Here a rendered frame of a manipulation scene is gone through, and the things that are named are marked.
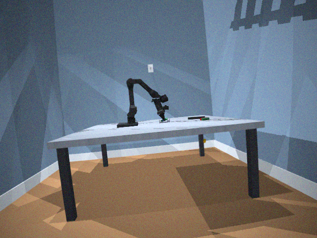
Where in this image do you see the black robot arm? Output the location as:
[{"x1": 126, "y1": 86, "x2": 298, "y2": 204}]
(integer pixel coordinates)
[{"x1": 126, "y1": 78, "x2": 168, "y2": 124}]

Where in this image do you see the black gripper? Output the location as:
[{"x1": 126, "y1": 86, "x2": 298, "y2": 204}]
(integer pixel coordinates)
[{"x1": 156, "y1": 104, "x2": 165, "y2": 120}]

